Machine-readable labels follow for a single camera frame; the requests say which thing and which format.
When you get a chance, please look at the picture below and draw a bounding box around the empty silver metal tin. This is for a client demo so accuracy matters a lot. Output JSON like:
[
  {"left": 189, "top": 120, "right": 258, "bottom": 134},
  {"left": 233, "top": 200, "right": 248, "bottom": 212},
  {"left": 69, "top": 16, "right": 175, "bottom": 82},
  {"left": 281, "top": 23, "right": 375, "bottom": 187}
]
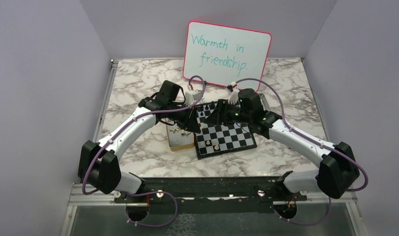
[{"left": 258, "top": 93, "right": 271, "bottom": 111}]

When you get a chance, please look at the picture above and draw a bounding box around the gold tin with white pieces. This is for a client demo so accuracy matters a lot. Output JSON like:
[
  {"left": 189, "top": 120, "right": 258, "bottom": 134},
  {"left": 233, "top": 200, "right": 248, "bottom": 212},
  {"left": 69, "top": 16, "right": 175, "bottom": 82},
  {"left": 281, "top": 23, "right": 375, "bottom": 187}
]
[{"left": 165, "top": 119, "right": 195, "bottom": 151}]

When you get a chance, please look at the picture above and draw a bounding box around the purple cable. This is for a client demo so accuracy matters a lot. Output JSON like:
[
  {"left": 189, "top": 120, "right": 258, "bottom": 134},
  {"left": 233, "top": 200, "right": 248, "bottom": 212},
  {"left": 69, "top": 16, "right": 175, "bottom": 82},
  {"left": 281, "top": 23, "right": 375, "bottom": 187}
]
[
  {"left": 82, "top": 75, "right": 207, "bottom": 229},
  {"left": 227, "top": 78, "right": 370, "bottom": 226}
]

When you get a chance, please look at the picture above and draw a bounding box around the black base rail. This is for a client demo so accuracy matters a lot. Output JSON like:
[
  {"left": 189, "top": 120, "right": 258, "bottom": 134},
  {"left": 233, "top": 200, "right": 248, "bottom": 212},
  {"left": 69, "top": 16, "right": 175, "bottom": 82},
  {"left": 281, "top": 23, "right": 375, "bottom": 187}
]
[{"left": 81, "top": 177, "right": 330, "bottom": 215}]

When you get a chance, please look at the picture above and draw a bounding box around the black and white chessboard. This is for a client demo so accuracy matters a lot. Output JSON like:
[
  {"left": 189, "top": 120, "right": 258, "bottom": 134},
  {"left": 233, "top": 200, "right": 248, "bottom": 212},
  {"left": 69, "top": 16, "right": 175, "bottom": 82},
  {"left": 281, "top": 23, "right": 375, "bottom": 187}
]
[{"left": 194, "top": 101, "right": 257, "bottom": 159}]

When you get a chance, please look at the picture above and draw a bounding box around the white board with pink frame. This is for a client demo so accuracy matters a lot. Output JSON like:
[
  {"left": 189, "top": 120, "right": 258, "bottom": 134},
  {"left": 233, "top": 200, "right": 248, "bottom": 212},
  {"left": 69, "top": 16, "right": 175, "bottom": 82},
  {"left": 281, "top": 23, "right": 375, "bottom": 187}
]
[{"left": 182, "top": 20, "right": 272, "bottom": 91}]

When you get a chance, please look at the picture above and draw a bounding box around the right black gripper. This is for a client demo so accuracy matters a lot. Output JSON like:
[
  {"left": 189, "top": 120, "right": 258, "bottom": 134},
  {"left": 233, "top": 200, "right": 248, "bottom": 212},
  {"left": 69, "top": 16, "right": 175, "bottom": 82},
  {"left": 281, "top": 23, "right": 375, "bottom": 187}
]
[{"left": 204, "top": 99, "right": 252, "bottom": 126}]

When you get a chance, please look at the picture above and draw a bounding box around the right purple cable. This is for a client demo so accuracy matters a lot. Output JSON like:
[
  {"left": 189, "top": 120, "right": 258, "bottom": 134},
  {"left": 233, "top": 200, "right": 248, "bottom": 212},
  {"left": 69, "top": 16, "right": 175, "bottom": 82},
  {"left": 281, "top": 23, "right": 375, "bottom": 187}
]
[{"left": 227, "top": 78, "right": 370, "bottom": 226}]

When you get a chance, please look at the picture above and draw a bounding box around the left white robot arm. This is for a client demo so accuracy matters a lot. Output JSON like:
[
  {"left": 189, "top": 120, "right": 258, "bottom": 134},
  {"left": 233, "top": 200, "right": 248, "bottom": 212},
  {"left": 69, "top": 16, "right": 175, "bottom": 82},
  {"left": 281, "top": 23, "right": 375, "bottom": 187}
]
[{"left": 78, "top": 80, "right": 205, "bottom": 202}]

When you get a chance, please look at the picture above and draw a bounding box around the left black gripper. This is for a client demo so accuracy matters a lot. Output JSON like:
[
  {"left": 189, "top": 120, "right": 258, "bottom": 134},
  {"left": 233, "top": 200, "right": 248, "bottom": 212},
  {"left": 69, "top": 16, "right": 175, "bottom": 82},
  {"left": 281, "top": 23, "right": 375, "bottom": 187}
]
[{"left": 168, "top": 102, "right": 201, "bottom": 133}]

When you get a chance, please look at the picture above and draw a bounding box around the aluminium frame rail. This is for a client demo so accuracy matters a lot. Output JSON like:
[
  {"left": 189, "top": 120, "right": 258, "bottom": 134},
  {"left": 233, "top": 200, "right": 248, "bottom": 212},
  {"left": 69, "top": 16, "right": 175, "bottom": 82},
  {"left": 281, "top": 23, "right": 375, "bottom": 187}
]
[{"left": 60, "top": 59, "right": 143, "bottom": 236}]

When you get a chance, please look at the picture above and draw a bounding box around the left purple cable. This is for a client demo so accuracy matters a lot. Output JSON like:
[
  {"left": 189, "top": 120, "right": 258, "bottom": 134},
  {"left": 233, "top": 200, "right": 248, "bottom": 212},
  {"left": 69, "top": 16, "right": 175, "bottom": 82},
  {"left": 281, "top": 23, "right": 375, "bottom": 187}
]
[{"left": 82, "top": 75, "right": 207, "bottom": 229}]

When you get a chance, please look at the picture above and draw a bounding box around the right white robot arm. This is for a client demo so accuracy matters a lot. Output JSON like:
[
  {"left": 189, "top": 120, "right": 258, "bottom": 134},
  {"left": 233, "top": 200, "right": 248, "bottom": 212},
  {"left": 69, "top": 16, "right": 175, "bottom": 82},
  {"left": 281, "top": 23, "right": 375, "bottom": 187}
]
[{"left": 204, "top": 88, "right": 360, "bottom": 200}]

